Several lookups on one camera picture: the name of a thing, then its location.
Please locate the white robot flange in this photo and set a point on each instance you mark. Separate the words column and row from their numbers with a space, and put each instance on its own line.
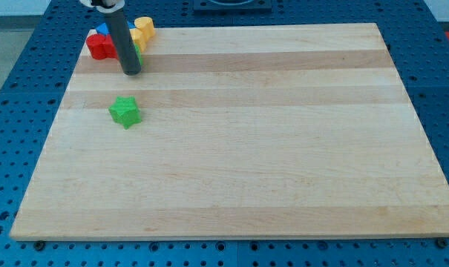
column 104, row 6

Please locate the yellow star block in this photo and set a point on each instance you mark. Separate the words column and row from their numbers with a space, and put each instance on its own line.
column 138, row 38

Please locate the red round block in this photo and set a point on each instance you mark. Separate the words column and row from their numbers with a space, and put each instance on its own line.
column 95, row 45

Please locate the yellow round block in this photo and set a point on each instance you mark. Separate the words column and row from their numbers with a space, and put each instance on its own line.
column 146, row 26

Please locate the green star block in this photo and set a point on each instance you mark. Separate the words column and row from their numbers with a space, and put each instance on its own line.
column 125, row 111

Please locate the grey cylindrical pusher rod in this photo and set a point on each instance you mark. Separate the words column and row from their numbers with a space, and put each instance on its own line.
column 121, row 37

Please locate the wooden board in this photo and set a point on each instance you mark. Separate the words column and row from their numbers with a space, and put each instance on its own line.
column 270, row 132

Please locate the blue block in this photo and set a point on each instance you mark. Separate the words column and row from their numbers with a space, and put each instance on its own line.
column 102, row 29

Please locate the red star block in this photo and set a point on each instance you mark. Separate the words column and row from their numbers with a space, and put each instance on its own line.
column 109, row 48

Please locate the green block behind rod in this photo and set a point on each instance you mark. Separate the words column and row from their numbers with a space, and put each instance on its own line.
column 139, row 55

